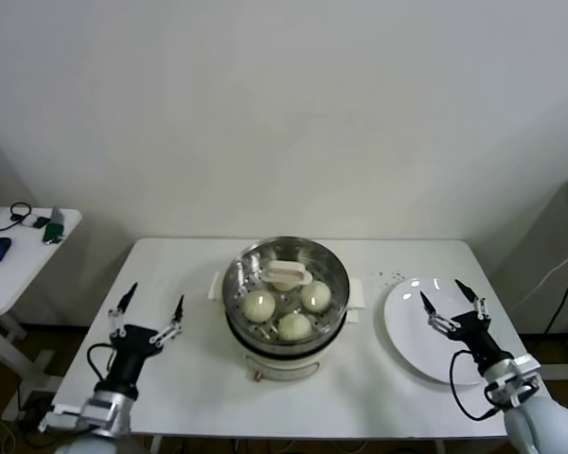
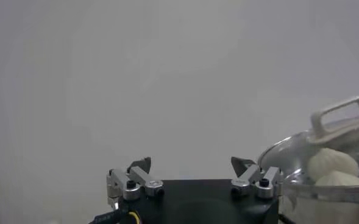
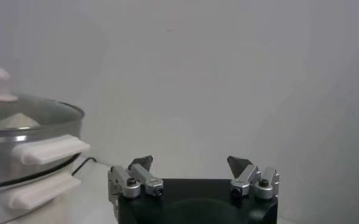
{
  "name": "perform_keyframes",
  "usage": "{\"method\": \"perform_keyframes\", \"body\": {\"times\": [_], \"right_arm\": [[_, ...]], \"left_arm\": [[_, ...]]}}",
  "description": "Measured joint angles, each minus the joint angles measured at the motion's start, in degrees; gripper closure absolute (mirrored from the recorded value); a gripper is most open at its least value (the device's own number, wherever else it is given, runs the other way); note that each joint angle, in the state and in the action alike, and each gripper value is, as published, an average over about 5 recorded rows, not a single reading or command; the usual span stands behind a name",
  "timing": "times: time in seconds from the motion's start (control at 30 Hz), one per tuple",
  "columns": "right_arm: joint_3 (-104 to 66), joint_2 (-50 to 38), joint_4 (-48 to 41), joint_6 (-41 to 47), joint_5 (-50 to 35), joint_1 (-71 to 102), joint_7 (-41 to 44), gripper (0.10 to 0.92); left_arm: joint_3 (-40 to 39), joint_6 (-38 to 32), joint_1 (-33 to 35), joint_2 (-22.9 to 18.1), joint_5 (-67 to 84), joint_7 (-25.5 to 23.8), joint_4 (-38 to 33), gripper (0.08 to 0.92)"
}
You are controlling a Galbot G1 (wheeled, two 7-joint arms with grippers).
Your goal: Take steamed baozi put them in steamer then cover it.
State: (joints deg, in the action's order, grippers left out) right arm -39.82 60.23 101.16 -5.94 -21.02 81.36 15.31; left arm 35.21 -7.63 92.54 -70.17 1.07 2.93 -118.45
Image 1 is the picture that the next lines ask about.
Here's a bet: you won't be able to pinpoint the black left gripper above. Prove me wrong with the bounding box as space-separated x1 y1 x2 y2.
104 282 186 392

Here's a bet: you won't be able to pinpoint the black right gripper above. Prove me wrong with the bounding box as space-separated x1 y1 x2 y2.
420 279 508 366

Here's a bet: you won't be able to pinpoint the glass lid with cream handle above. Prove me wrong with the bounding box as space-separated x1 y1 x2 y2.
221 237 350 342

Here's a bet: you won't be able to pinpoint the perforated steel steamer basket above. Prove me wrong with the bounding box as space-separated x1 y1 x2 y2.
220 236 350 349

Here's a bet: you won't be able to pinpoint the steel steamer pot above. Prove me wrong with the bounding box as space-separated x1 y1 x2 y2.
206 271 364 384

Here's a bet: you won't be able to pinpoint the white round plate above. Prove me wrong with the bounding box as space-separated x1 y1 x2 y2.
382 276 503 385

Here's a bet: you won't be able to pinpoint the scattered dark crumbs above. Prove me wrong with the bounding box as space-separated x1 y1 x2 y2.
367 269 406 288

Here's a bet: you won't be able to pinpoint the white side table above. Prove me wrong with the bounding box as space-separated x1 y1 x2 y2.
0 206 82 422

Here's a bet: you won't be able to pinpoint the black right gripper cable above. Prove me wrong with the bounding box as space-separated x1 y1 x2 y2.
449 349 503 422

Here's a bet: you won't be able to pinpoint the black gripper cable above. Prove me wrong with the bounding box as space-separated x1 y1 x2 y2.
86 342 117 380
449 349 503 422

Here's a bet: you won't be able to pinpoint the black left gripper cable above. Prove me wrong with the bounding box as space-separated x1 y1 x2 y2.
86 342 117 380

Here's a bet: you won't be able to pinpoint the white hanging cable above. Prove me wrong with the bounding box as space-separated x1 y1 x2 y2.
520 238 568 304

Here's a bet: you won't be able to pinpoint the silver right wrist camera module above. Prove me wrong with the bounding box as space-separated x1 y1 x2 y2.
481 354 541 408

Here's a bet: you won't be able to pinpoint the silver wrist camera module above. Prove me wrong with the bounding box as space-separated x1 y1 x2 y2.
481 354 541 408
37 387 138 436

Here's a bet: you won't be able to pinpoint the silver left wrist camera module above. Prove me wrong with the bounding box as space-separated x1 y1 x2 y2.
37 387 138 436

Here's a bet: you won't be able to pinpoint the black looped cable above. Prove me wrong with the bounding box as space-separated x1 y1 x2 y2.
0 201 33 236

